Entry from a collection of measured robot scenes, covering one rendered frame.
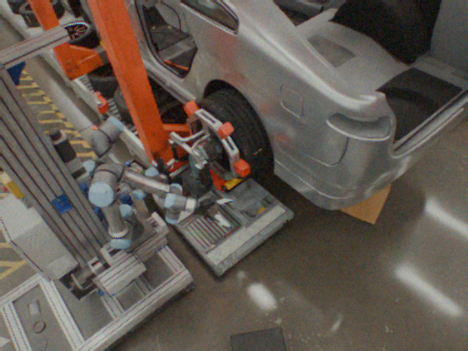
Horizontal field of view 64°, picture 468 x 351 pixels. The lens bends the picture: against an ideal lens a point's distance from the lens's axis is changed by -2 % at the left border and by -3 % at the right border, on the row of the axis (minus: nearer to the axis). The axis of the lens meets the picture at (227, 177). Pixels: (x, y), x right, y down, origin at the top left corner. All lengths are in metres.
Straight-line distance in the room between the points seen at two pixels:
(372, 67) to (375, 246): 1.44
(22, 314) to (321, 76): 2.66
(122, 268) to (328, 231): 1.72
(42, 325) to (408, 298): 2.66
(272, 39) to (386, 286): 1.98
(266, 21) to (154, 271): 1.93
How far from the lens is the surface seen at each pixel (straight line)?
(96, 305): 3.06
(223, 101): 2.65
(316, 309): 2.99
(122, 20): 2.50
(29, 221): 2.29
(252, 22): 2.24
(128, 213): 2.29
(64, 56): 4.59
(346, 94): 1.90
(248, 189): 3.28
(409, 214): 3.56
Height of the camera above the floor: 2.76
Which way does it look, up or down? 48 degrees down
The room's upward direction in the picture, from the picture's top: 10 degrees counter-clockwise
